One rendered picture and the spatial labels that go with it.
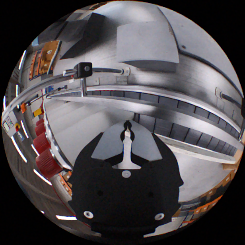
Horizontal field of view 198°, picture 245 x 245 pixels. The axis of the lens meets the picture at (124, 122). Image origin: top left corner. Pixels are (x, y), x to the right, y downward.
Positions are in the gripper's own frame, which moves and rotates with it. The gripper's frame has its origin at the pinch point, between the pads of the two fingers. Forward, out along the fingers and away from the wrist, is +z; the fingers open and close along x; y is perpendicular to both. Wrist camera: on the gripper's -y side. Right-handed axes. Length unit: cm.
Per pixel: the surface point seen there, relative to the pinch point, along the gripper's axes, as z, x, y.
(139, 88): 5.3, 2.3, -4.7
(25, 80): 207, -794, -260
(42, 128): -3.8, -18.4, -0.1
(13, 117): -10, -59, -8
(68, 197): -65, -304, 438
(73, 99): 3.8, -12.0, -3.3
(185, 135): -0.3, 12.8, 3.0
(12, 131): -15, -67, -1
